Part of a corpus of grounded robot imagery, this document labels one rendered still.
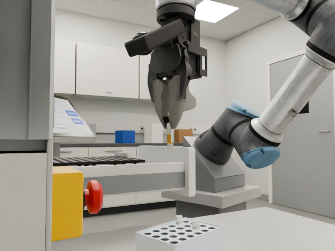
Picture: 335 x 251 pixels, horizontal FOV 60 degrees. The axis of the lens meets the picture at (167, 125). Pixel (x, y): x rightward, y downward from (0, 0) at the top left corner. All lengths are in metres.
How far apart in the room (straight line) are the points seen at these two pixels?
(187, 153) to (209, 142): 0.45
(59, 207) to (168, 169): 0.35
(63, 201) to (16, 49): 0.17
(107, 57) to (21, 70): 4.02
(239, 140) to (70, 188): 0.74
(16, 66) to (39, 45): 0.02
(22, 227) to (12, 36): 0.13
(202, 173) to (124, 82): 3.28
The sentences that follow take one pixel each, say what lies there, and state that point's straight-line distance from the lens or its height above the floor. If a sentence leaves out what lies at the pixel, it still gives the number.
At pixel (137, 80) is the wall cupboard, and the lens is 4.31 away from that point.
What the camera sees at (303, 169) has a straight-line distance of 4.31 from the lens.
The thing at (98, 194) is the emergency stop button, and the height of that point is 0.88.
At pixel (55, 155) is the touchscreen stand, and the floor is 0.86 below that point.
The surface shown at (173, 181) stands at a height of 0.85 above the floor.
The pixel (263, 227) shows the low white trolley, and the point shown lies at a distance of 0.68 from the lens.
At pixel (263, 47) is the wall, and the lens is 5.03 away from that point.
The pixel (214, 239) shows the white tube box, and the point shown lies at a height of 0.78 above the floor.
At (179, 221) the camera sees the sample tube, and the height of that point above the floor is 0.80.
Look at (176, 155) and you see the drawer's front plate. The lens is 0.69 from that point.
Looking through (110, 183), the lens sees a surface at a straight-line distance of 0.59.
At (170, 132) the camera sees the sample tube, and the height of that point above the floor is 0.96.
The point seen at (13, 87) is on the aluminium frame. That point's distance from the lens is 0.22.
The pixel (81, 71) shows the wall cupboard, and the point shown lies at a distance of 4.10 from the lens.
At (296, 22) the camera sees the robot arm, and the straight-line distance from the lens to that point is 0.95.
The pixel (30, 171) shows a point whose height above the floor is 0.92.
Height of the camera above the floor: 0.94
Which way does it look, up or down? 3 degrees up
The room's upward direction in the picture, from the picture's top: straight up
